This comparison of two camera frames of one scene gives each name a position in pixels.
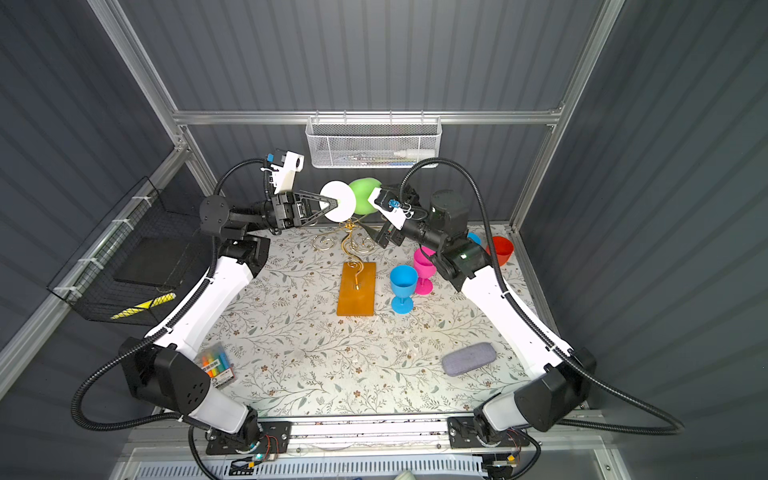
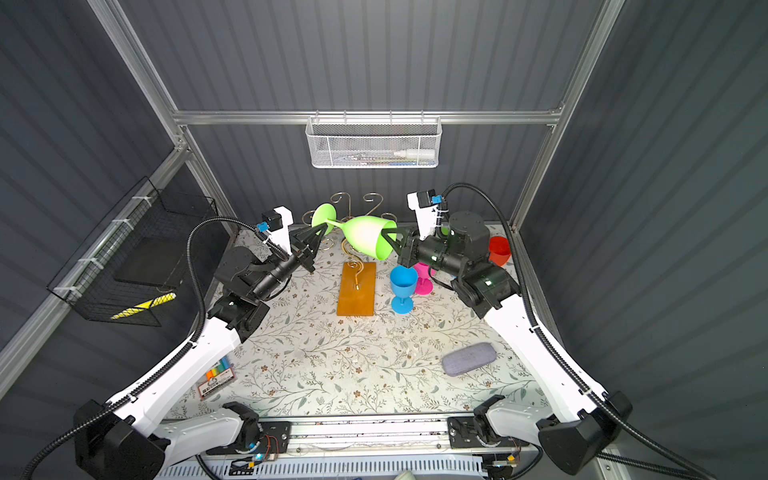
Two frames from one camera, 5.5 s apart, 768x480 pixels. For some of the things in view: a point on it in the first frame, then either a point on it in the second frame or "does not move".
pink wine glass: (426, 267) does not move
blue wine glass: (403, 279) does not move
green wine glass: (363, 189) → (364, 233)
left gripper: (288, 211) → (307, 253)
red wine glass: (503, 247) does not move
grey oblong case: (468, 358) does not move
